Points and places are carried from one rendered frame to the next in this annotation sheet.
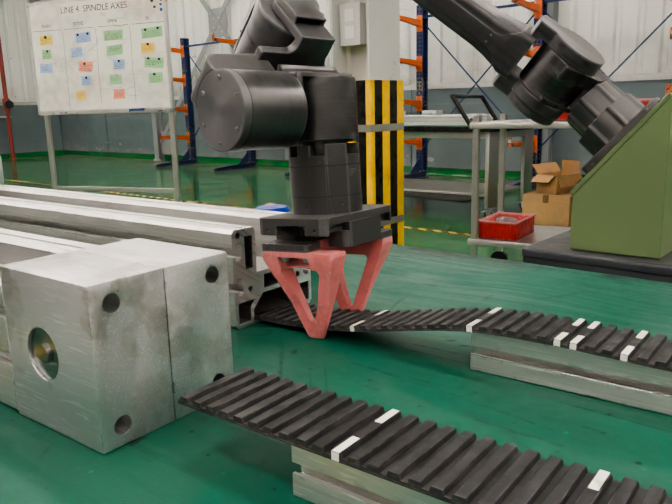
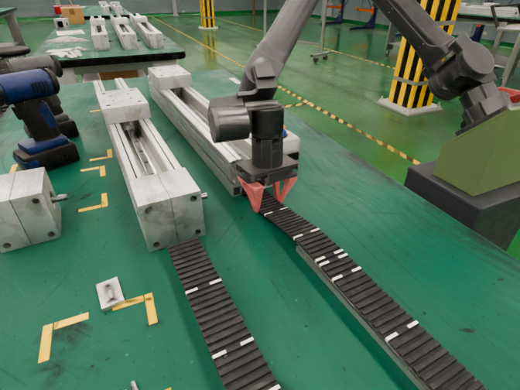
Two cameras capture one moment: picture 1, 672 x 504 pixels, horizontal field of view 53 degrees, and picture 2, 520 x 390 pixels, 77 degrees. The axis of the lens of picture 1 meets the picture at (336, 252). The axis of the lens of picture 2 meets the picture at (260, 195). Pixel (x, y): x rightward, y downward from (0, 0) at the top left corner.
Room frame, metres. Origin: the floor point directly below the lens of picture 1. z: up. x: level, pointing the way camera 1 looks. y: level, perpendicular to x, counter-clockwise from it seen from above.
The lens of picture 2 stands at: (0.05, -0.21, 1.16)
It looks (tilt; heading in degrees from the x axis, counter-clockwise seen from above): 33 degrees down; 25
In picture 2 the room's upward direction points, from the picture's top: straight up
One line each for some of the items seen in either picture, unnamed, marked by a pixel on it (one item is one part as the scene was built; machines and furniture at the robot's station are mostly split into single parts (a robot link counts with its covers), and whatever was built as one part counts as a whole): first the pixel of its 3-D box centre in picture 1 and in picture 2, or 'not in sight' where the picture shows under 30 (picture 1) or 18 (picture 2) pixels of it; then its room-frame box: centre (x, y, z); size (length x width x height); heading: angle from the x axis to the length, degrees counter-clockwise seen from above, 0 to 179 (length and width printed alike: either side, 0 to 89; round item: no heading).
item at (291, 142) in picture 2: not in sight; (275, 146); (0.75, 0.08, 0.81); 0.10 x 0.08 x 0.06; 143
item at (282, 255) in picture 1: (322, 277); (261, 189); (0.53, 0.01, 0.83); 0.07 x 0.07 x 0.09; 56
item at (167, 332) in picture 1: (139, 326); (174, 206); (0.41, 0.13, 0.83); 0.12 x 0.09 x 0.10; 143
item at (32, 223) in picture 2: not in sight; (32, 206); (0.30, 0.36, 0.83); 0.11 x 0.10 x 0.10; 142
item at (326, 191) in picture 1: (326, 188); (267, 153); (0.54, 0.01, 0.90); 0.10 x 0.07 x 0.07; 146
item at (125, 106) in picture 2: not in sight; (124, 109); (0.67, 0.49, 0.87); 0.16 x 0.11 x 0.07; 53
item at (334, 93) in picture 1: (315, 111); (264, 120); (0.54, 0.01, 0.96); 0.07 x 0.06 x 0.07; 135
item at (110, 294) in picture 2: not in sight; (110, 293); (0.24, 0.12, 0.78); 0.05 x 0.03 x 0.01; 56
